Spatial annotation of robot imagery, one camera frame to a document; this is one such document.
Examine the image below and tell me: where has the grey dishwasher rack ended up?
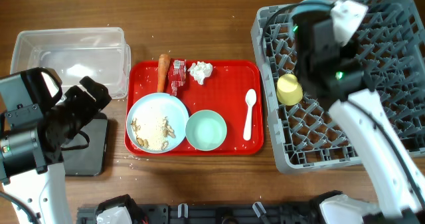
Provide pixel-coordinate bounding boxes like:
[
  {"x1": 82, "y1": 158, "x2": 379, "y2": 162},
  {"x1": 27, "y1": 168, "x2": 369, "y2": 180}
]
[{"x1": 250, "y1": 0, "x2": 425, "y2": 175}]

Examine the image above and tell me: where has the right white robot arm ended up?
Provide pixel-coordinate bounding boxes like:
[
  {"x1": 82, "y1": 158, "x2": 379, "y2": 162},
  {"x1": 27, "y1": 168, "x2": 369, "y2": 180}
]
[{"x1": 292, "y1": 0, "x2": 424, "y2": 223}]

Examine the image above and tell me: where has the clear plastic storage bin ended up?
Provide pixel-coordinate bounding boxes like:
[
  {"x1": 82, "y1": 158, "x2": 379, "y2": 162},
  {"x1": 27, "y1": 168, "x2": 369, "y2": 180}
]
[{"x1": 10, "y1": 27, "x2": 131, "y2": 99}]

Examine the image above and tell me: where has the light blue plate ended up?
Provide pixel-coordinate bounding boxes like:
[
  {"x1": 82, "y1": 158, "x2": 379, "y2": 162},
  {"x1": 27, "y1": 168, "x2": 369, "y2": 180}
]
[{"x1": 126, "y1": 92, "x2": 189, "y2": 154}]

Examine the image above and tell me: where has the white plastic spoon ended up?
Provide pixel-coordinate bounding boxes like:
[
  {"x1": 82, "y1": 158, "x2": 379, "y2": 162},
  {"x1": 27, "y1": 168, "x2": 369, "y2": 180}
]
[{"x1": 243, "y1": 89, "x2": 257, "y2": 141}]

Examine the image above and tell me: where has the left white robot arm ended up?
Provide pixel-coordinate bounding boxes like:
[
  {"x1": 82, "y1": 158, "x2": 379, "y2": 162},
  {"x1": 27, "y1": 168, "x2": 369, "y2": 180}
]
[{"x1": 1, "y1": 67, "x2": 112, "y2": 223}]

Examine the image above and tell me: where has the red snack wrapper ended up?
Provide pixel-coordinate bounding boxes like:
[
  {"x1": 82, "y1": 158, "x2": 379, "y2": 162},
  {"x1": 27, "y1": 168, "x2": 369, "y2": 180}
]
[{"x1": 168, "y1": 59, "x2": 187, "y2": 96}]

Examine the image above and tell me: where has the crumpled white tissue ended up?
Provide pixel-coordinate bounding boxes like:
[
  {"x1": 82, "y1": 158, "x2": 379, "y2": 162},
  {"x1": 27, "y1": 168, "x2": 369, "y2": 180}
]
[{"x1": 188, "y1": 61, "x2": 213, "y2": 85}]

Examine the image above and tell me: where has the red plastic serving tray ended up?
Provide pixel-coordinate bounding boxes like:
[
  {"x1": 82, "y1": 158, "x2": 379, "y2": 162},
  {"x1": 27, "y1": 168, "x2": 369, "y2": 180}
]
[{"x1": 124, "y1": 60, "x2": 264, "y2": 156}]

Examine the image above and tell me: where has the yellow plastic cup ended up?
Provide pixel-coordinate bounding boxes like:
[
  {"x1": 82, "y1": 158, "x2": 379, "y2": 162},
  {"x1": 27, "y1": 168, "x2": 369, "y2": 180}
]
[{"x1": 276, "y1": 74, "x2": 303, "y2": 106}]

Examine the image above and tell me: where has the black rectangular tray bin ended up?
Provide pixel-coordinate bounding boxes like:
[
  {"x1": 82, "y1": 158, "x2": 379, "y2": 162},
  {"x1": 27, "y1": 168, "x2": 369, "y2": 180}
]
[{"x1": 62, "y1": 113, "x2": 109, "y2": 177}]

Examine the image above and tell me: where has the orange carrot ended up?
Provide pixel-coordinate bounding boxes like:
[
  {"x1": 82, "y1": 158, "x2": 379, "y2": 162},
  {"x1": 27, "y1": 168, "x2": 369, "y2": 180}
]
[{"x1": 157, "y1": 54, "x2": 171, "y2": 92}]

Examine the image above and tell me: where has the green bowl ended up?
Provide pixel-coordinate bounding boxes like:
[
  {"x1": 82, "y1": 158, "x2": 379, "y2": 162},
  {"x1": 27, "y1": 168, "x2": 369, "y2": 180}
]
[{"x1": 185, "y1": 110, "x2": 227, "y2": 152}]

